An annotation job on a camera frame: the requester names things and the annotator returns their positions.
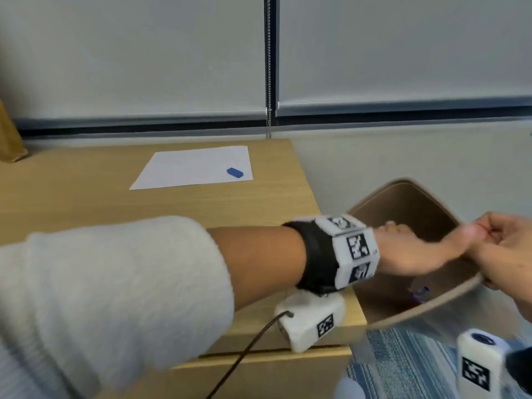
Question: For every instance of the person's left forearm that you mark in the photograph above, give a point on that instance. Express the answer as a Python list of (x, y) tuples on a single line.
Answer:
[(257, 261)]

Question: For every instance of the person's left hand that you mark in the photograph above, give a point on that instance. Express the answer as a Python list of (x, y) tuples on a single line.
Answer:
[(411, 253)]

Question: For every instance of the dark window frame rail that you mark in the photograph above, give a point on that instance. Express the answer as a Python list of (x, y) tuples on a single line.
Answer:
[(145, 127)]

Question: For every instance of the brown plastic waste bin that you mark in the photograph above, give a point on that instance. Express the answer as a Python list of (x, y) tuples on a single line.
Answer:
[(407, 203)]

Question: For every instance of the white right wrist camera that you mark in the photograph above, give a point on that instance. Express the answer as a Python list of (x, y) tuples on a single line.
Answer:
[(478, 365)]

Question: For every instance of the white paper sheet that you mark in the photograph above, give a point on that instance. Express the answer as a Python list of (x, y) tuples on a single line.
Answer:
[(187, 170)]

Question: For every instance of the blue eraser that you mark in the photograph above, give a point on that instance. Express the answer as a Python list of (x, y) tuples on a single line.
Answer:
[(235, 172)]

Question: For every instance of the wooden desk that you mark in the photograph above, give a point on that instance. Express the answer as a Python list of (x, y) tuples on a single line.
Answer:
[(83, 195)]

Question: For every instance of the blue window post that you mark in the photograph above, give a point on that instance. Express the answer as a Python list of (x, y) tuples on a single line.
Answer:
[(276, 45)]

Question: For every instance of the small colourful scrap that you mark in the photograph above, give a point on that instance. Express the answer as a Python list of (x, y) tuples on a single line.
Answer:
[(417, 295)]

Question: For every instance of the narrow white roller blind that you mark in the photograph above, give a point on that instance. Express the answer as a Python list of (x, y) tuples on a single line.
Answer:
[(395, 45)]

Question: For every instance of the person's right hand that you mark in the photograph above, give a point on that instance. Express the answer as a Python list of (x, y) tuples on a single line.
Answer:
[(511, 253)]

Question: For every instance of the wooden drawer front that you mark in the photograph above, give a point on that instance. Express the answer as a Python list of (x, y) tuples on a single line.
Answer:
[(249, 378)]

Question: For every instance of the wide white roller blind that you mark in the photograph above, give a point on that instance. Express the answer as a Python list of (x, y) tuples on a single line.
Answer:
[(133, 49)]

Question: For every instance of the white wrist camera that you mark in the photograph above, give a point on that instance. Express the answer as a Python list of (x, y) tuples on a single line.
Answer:
[(307, 324), (478, 365)]

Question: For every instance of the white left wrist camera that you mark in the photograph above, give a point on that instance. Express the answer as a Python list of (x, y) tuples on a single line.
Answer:
[(307, 324)]

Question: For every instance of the brown cardboard box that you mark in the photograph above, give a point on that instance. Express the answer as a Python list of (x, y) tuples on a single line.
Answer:
[(10, 137)]

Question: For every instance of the black left wristband with markers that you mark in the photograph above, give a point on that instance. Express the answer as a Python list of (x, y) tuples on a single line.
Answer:
[(328, 253)]

